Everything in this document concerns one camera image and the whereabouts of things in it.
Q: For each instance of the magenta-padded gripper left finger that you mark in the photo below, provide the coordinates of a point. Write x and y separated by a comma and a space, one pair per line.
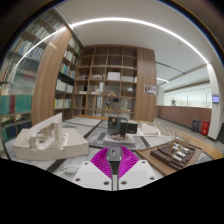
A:
100, 163

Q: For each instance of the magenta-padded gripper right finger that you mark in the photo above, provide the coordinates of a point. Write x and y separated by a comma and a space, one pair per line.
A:
128, 163

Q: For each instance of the dark grey architectural model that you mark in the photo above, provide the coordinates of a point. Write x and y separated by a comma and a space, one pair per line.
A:
117, 128

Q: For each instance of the small white flat model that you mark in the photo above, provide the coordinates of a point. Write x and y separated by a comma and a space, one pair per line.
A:
149, 129

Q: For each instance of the brown model on wooden board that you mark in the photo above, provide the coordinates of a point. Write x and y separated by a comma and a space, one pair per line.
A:
171, 155

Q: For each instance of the white architectural model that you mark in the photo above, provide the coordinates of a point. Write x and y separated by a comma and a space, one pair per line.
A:
50, 141

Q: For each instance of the poster on wood panel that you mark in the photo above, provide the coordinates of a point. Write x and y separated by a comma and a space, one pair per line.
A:
150, 89

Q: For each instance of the dark grey bin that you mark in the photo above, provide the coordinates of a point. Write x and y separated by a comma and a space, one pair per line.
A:
196, 125

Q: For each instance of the wooden open shelf unit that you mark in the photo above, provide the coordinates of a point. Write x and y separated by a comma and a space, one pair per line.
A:
106, 83

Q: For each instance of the narrow dark bookshelf with books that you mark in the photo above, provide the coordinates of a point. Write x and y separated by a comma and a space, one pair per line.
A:
65, 86

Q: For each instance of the tall bookshelf with green books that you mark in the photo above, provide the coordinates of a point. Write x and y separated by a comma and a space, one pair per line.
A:
16, 100

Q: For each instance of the long curved ceiling light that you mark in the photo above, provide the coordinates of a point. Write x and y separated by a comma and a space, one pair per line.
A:
133, 21

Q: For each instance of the wall-mounted screen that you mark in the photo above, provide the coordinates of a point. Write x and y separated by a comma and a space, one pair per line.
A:
215, 99

